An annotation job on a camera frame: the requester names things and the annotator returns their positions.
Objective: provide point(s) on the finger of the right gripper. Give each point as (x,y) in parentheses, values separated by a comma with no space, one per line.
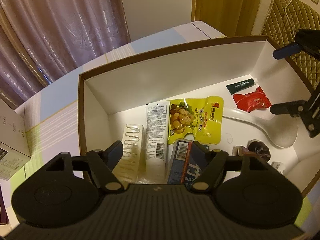
(293,108)
(286,51)

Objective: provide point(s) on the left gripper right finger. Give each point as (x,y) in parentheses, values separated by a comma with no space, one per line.
(212,166)

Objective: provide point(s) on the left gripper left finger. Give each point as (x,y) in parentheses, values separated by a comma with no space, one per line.
(102,163)

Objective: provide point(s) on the clear plastic ampoule tray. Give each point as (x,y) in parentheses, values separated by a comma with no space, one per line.
(132,165)

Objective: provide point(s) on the white rice spoon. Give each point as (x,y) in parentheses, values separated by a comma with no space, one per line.
(281,130)

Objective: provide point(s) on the brown velvet scrunchie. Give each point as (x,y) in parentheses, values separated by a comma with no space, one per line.
(253,146)

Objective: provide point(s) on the red snack packet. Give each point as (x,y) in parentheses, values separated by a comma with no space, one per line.
(252,101)

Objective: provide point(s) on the yellow snack pouch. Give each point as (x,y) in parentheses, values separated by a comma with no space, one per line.
(201,118)

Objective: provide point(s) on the dark green lip gel tube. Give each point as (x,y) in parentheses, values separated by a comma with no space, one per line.
(241,85)

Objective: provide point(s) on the small white pill bottle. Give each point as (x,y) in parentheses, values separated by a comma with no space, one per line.
(280,167)

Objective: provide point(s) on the white cream tube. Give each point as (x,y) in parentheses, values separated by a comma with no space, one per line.
(156,141)

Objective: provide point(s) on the quilted gold chair cushion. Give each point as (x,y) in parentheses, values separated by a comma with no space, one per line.
(284,18)

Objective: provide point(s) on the wooden door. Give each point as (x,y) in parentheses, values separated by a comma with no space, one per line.
(230,17)

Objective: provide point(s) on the large brown cardboard box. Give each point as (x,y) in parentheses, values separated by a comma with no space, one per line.
(119,92)

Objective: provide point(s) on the white product carton box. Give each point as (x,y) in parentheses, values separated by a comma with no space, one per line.
(14,147)

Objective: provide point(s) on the mauve curtain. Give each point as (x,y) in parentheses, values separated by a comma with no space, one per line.
(43,40)

